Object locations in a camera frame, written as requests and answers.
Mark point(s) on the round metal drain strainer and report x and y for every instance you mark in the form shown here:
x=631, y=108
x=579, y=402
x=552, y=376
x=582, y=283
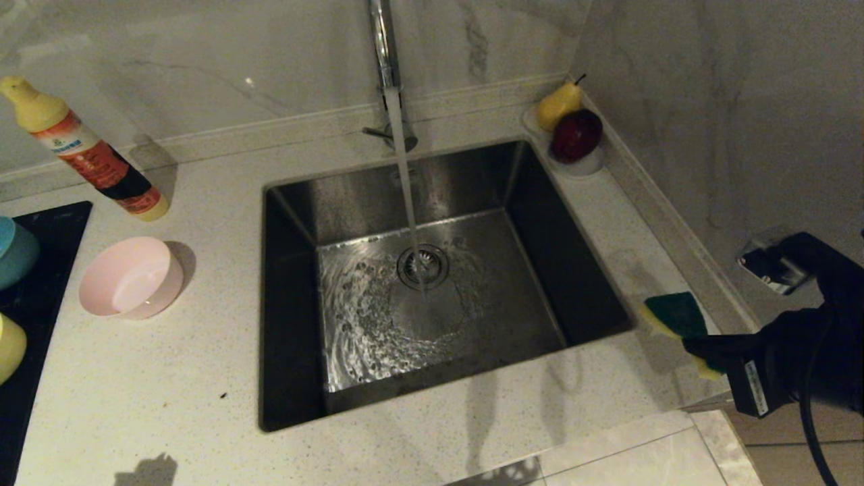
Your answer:
x=422, y=266

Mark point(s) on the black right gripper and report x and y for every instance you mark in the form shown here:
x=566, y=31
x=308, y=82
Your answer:
x=790, y=364

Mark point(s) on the blue plastic bowl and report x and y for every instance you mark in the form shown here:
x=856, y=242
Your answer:
x=15, y=253

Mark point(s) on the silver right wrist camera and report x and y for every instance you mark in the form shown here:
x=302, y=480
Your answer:
x=769, y=263

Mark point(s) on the orange yellow detergent bottle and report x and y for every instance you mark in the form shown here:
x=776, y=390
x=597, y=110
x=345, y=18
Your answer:
x=88, y=155

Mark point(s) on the yellow pear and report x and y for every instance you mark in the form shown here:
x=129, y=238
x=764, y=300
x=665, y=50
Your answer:
x=557, y=104

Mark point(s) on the light wooden cabinet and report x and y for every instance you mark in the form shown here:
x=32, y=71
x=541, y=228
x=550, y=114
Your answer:
x=796, y=452

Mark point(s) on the pink plastic bowl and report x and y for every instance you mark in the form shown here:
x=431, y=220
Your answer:
x=131, y=280

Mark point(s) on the yellow plastic bowl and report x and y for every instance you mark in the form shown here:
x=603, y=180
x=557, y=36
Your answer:
x=10, y=347

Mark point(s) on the black glass cooktop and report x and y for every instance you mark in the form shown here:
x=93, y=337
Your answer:
x=40, y=283

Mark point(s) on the dark red apple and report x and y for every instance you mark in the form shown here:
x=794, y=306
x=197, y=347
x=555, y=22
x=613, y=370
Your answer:
x=577, y=135

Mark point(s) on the yellow green sponge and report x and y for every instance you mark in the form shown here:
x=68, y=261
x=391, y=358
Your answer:
x=675, y=314

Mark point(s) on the stainless steel sink basin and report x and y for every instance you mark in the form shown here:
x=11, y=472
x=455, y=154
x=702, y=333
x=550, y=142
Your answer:
x=472, y=324

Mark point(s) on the small white fruit dish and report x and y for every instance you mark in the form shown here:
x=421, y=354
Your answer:
x=587, y=167

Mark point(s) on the chrome faucet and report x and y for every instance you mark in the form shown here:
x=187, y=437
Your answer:
x=386, y=54

